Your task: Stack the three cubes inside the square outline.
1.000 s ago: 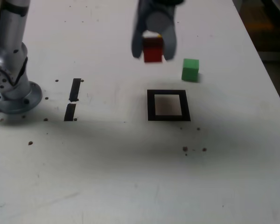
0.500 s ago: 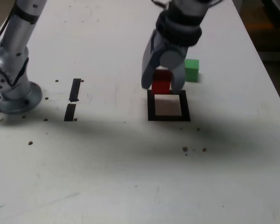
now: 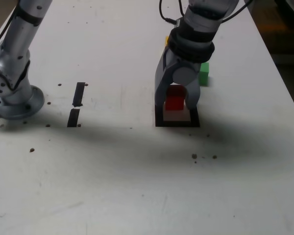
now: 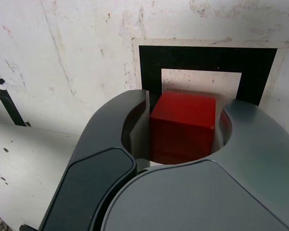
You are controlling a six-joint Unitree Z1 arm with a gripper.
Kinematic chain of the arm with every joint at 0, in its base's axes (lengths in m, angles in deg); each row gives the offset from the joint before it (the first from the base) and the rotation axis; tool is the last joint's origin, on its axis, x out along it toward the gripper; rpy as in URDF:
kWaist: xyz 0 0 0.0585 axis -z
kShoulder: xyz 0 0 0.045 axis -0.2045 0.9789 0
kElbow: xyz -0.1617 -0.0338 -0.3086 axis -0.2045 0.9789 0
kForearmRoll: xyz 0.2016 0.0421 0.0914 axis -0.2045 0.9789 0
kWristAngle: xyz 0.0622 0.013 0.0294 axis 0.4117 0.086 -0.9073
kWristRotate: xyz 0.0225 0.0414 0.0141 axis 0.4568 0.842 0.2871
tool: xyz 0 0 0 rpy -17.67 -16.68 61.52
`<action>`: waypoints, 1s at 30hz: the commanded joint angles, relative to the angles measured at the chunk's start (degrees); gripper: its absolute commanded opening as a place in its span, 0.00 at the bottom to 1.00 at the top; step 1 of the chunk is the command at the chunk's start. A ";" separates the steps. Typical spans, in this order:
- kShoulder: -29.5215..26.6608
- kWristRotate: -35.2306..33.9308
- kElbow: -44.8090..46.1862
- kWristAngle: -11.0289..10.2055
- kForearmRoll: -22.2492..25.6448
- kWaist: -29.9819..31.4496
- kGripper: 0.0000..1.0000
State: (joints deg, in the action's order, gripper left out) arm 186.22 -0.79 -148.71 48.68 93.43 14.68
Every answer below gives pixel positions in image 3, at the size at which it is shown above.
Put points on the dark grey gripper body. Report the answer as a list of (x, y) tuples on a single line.
[(189, 63)]

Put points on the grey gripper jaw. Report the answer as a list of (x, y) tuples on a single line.
[(163, 78), (186, 74)]

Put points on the green cube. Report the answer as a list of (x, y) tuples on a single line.
[(203, 76)]

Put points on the red cube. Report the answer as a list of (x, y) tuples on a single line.
[(174, 102)]

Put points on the yellow cube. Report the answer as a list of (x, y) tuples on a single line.
[(166, 40)]

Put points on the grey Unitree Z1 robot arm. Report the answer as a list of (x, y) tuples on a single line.
[(14, 49)]

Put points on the black tape square outline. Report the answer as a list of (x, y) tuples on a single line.
[(176, 124)]

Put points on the black tape strip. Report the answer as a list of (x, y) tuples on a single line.
[(79, 93)]

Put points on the brown cardboard box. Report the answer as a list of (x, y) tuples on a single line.
[(272, 22)]

